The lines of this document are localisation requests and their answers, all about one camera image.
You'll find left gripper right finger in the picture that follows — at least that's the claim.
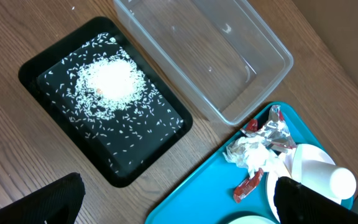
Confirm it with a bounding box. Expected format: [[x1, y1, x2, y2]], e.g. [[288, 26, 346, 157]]
[[273, 177, 358, 224]]

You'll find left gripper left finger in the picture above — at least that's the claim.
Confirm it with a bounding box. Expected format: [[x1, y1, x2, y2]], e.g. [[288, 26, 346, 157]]
[[0, 172, 85, 224]]

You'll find white rice pile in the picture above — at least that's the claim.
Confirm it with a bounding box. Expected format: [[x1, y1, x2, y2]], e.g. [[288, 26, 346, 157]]
[[37, 32, 184, 177]]

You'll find white plate with cutlery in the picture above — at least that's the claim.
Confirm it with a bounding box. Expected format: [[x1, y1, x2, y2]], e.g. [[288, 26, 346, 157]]
[[265, 144, 336, 223]]

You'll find grey round plate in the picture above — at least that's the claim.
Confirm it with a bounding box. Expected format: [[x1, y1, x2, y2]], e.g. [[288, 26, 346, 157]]
[[227, 215, 275, 224]]

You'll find white paper cup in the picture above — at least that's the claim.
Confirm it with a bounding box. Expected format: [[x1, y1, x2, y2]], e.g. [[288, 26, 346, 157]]
[[291, 145, 357, 200]]

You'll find red sauce packet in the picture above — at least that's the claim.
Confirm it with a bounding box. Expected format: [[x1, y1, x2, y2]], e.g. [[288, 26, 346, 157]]
[[233, 168, 264, 203]]

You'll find crumpled white napkin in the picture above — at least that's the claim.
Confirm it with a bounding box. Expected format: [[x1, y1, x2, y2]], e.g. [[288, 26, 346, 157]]
[[222, 136, 291, 180]]

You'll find crumpled foil wrapper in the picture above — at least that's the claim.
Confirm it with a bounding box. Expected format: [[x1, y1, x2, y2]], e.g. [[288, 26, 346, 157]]
[[241, 105, 297, 154]]

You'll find black plastic tray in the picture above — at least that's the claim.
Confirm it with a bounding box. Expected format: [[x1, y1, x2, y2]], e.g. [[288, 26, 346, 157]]
[[18, 17, 193, 187]]

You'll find clear plastic bin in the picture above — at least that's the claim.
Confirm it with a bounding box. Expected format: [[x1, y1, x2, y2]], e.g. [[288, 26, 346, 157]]
[[113, 0, 293, 126]]

